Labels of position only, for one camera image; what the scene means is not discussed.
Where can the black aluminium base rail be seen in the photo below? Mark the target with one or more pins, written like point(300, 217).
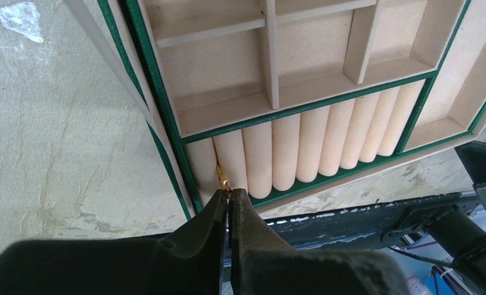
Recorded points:
point(354, 228)

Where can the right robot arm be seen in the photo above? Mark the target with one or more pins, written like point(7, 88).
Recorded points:
point(449, 225)

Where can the green jewelry box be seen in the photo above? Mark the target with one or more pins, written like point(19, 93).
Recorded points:
point(293, 98)

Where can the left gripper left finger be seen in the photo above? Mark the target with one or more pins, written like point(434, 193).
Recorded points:
point(187, 261)

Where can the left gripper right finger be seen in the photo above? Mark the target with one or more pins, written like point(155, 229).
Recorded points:
point(264, 263)

